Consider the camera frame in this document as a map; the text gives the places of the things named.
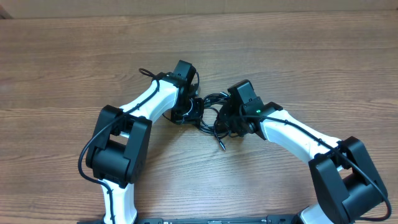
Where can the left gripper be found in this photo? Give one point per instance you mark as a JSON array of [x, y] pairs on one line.
[[194, 117]]

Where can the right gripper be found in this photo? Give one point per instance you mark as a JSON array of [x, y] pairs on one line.
[[222, 119]]

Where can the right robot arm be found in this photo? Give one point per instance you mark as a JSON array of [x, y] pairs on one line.
[[346, 182]]

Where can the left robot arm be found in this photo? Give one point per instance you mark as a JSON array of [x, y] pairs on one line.
[[116, 154]]

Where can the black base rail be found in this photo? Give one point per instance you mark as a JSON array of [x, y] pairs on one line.
[[270, 219]]

